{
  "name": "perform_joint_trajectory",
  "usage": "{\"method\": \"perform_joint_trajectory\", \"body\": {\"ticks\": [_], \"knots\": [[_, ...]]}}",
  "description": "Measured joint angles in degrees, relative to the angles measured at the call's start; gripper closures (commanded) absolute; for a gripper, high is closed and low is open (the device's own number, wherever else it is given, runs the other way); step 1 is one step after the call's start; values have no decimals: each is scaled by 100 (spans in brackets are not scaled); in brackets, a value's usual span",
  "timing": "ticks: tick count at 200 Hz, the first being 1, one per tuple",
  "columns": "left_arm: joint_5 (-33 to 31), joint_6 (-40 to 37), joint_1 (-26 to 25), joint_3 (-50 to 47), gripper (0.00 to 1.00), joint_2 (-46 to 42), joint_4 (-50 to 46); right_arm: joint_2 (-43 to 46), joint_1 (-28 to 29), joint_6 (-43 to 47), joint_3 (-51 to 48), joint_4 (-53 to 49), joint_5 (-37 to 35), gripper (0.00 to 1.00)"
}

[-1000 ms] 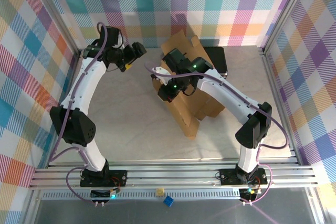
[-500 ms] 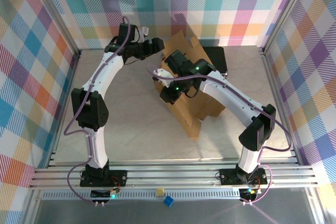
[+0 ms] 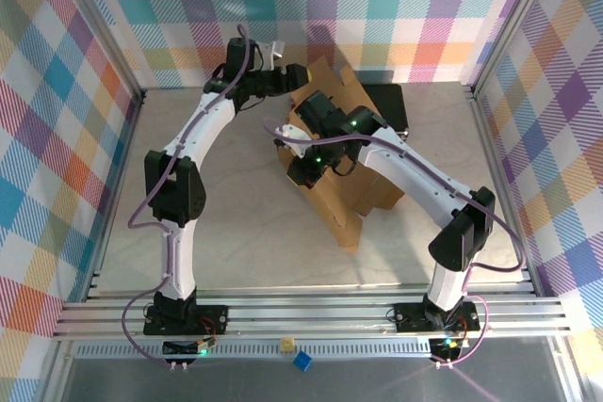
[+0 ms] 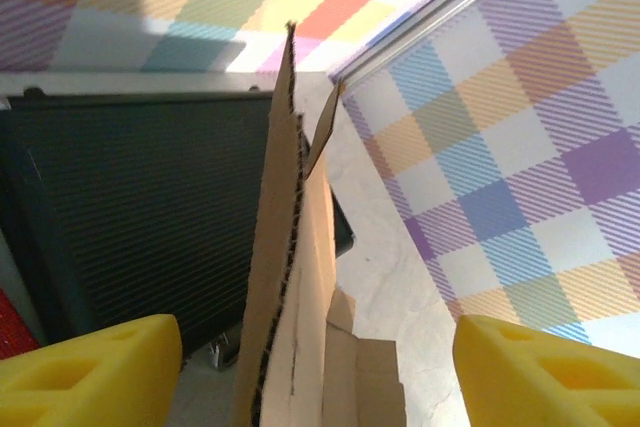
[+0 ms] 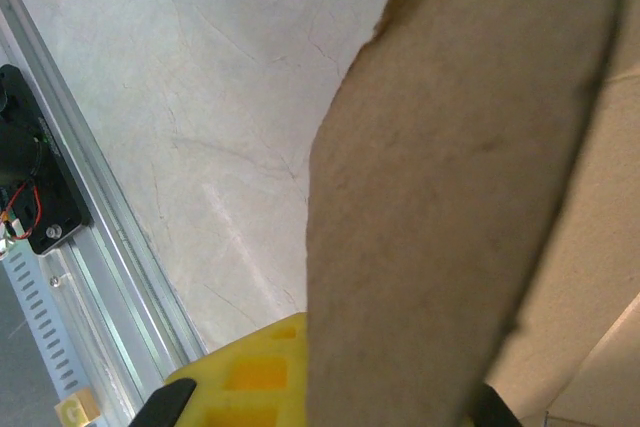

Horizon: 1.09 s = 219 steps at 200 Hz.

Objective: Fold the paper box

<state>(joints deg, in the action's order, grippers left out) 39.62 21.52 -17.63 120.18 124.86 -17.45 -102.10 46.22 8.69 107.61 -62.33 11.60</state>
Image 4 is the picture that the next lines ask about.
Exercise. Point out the brown cardboard box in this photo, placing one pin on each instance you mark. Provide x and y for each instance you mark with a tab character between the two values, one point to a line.
305	272

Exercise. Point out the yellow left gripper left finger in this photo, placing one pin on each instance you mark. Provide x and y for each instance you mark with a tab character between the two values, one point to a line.
90	377

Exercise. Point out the red cylinder with grey cap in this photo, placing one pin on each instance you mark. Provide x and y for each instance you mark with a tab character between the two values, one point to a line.
15	327

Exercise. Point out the black flat case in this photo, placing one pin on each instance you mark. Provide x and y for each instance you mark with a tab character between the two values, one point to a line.
125	197

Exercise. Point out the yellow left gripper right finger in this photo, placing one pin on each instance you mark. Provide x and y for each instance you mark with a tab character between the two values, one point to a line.
550	382

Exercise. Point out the aluminium frame post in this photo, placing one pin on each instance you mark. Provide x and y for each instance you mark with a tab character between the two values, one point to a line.
440	14

